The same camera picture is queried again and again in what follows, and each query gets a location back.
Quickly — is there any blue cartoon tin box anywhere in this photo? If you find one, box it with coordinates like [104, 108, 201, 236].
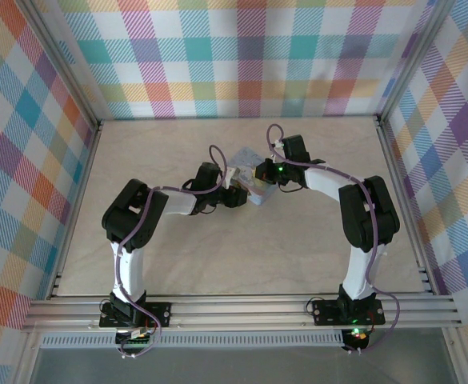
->
[228, 146, 275, 206]

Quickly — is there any grey metal panel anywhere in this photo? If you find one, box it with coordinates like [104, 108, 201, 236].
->
[29, 346, 458, 384]

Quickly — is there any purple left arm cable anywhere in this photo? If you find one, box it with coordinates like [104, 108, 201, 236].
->
[111, 143, 234, 359]

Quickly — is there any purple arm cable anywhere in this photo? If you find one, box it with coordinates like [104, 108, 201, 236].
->
[111, 143, 234, 359]
[266, 123, 402, 356]

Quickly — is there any aluminium side rail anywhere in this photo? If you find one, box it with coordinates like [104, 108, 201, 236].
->
[376, 115, 438, 297]
[45, 119, 103, 301]

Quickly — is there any long aluminium base rail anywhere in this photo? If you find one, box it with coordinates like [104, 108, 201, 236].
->
[21, 294, 465, 333]

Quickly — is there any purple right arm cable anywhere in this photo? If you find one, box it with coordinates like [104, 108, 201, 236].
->
[266, 123, 402, 356]

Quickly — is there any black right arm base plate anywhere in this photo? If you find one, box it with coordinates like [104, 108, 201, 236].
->
[310, 298, 386, 326]

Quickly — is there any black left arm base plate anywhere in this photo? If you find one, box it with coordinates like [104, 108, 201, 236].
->
[98, 302, 174, 330]

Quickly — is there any grey slotted cable duct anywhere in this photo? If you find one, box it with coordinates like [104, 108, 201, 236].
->
[39, 330, 346, 350]

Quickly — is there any aluminium frame post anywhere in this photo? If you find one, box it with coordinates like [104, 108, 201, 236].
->
[375, 0, 453, 123]
[27, 0, 102, 131]

